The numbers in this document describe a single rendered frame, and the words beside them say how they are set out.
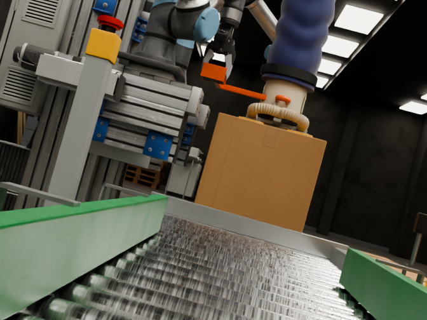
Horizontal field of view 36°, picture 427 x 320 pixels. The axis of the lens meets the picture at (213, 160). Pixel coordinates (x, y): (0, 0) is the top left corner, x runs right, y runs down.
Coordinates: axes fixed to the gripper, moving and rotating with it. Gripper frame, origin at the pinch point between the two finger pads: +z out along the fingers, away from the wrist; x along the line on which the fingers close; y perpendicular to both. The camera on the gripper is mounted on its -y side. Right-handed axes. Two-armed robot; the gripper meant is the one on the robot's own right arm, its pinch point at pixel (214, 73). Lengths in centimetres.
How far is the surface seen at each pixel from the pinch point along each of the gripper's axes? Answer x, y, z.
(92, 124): 19, -68, 30
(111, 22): 21, -70, 4
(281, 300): -35, -122, 51
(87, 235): -9, -159, 44
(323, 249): -53, -9, 50
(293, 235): -41, -9, 48
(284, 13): -17.9, 25.5, -34.1
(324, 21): -34, 24, -34
